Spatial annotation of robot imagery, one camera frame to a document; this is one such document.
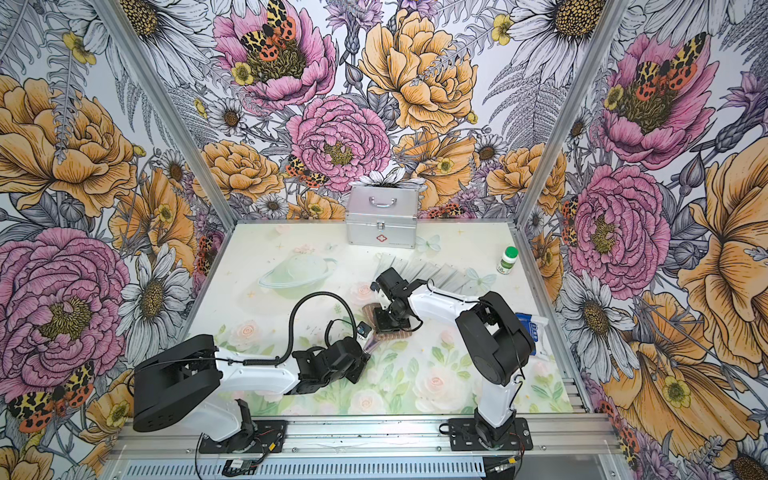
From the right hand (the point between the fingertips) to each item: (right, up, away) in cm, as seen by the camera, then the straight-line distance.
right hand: (380, 336), depth 88 cm
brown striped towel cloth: (-3, +7, +3) cm, 8 cm away
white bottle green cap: (+42, +22, +12) cm, 49 cm away
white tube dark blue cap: (+27, +15, +17) cm, 35 cm away
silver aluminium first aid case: (0, +37, +21) cm, 43 cm away
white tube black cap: (+16, +18, +17) cm, 29 cm away
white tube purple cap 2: (+21, +17, +17) cm, 32 cm away
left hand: (-6, -6, -1) cm, 9 cm away
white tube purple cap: (+11, +19, +19) cm, 29 cm away
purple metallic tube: (-2, -2, -1) cm, 3 cm away
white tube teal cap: (+1, +21, +20) cm, 29 cm away
